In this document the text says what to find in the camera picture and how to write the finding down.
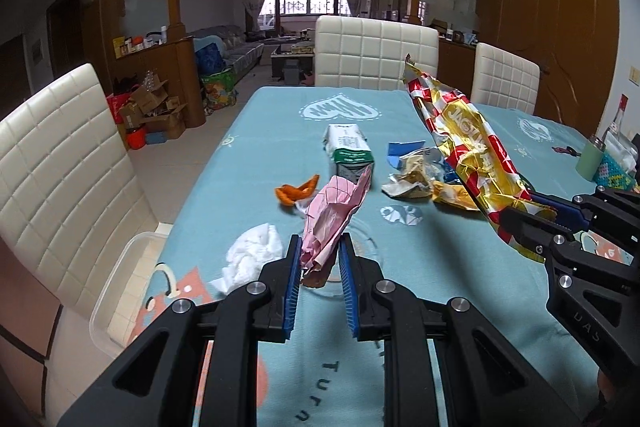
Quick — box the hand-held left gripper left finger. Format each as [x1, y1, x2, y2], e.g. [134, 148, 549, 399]
[57, 234, 303, 427]

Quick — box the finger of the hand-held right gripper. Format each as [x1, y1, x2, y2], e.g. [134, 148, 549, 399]
[499, 206, 583, 264]
[529, 186, 640, 265]

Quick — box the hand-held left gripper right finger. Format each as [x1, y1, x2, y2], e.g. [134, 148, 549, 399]
[339, 232, 598, 427]

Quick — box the pink paper wrapper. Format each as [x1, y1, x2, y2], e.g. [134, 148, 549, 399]
[299, 164, 373, 288]

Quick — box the orange peel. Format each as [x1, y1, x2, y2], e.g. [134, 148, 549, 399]
[274, 174, 321, 206]

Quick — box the red gold foil snack bag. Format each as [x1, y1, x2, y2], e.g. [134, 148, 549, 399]
[402, 53, 558, 263]

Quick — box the blue paper scrap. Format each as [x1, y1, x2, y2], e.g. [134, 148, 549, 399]
[386, 140, 426, 170]

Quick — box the clear plastic bin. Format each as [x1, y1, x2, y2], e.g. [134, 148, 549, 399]
[89, 231, 173, 348]

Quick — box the white crumpled tissue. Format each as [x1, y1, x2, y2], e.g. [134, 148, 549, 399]
[209, 223, 285, 295]

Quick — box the green cup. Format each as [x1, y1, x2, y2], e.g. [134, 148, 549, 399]
[575, 134, 607, 180]

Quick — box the patterned tissue box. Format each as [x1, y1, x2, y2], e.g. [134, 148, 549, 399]
[592, 139, 640, 192]

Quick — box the gold foil wrapper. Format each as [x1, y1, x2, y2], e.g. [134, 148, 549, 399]
[431, 179, 483, 211]

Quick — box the clear bottle with red label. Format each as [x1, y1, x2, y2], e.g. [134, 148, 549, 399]
[600, 99, 632, 148]

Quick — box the crumpled beige wrapper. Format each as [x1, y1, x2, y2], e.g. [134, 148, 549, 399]
[381, 149, 446, 200]

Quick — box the green white carton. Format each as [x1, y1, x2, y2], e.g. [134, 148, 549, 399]
[322, 123, 376, 185]

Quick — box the cream quilted chair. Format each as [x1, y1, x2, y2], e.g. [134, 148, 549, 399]
[470, 42, 542, 115]
[314, 15, 440, 90]
[0, 63, 166, 418]

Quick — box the teal printed tablecloth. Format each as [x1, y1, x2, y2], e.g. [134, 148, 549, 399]
[127, 84, 640, 427]

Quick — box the wooden double door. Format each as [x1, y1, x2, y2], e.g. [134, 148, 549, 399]
[477, 0, 621, 135]

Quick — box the colourful printed bag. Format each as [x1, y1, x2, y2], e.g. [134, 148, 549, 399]
[200, 68, 238, 112]

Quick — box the pile of cardboard boxes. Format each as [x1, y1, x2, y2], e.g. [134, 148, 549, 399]
[117, 79, 188, 140]

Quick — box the coffee table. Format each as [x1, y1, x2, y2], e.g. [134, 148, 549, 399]
[270, 42, 316, 80]

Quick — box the grey sofa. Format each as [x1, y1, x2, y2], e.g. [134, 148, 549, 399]
[187, 24, 266, 82]

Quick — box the blue bag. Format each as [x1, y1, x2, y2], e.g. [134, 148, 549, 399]
[195, 42, 226, 75]

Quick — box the brown refrigerator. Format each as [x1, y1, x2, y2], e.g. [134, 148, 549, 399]
[0, 234, 63, 423]

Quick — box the wooden half wall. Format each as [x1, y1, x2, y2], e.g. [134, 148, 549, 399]
[107, 34, 206, 130]

